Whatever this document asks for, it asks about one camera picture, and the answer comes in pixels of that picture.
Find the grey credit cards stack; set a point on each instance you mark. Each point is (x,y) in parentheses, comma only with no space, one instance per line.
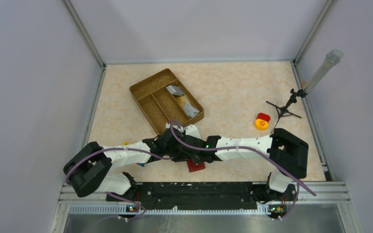
(175,90)

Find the red leather card holder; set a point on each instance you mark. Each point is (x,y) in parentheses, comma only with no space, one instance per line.
(193,167)

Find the gold cards in tray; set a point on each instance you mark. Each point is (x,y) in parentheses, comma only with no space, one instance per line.
(187,106)

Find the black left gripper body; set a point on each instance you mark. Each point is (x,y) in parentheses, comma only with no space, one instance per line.
(173,152)

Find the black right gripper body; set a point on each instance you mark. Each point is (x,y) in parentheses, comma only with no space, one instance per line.
(196,159)

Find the black mini tripod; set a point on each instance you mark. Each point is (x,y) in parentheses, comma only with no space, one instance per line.
(284,111)

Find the yellow red blue toy block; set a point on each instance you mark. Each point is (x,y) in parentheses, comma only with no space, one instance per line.
(127,143)

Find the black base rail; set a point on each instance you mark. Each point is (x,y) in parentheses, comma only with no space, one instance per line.
(207,195)

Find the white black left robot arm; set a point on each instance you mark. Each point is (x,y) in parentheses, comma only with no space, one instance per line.
(92,168)

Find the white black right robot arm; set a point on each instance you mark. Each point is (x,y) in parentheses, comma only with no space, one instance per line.
(255,150)

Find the brown woven divided tray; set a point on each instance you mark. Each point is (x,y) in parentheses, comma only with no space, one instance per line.
(159,106)

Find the yellow red emergency stop button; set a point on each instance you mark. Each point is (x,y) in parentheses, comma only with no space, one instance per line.
(262,121)

